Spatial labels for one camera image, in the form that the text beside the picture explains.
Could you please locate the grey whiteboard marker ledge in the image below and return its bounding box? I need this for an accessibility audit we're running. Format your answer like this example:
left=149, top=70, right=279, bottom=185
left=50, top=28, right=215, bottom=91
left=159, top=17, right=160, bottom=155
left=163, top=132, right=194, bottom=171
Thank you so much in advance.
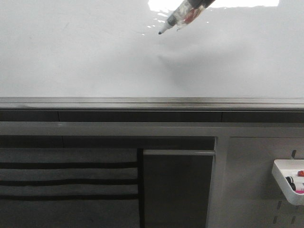
left=0, top=97, right=304, bottom=112

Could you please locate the red capped marker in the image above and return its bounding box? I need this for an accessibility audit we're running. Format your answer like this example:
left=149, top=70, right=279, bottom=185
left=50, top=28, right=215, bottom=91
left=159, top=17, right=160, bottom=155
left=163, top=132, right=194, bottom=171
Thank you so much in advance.
left=297, top=171, right=304, bottom=177

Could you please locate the grey fabric organizer with straps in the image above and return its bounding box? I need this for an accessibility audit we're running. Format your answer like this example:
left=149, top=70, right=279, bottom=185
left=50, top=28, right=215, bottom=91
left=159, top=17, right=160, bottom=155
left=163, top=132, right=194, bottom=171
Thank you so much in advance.
left=0, top=148, right=144, bottom=228

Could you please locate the black capped marker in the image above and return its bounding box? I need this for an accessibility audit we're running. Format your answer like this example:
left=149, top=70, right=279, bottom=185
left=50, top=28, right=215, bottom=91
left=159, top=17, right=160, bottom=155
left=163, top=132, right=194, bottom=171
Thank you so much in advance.
left=286, top=176, right=304, bottom=191

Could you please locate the white plastic marker tray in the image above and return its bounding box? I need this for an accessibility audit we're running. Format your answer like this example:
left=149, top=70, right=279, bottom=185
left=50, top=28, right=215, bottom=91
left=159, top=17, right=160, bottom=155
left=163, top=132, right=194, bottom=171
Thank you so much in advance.
left=272, top=159, right=304, bottom=206

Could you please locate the grey pegboard panel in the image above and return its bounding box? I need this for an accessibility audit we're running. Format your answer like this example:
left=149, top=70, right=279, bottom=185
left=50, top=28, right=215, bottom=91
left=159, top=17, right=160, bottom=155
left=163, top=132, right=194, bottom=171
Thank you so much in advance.
left=207, top=137, right=304, bottom=228

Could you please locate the white whiteboard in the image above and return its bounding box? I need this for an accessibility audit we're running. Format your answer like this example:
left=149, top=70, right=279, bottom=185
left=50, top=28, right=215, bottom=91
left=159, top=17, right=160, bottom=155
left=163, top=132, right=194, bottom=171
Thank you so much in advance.
left=0, top=0, right=304, bottom=98

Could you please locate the dark grey cabinet panel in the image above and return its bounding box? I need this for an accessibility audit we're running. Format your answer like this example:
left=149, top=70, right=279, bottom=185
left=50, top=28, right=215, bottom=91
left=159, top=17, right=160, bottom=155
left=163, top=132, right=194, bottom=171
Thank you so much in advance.
left=143, top=150, right=215, bottom=228

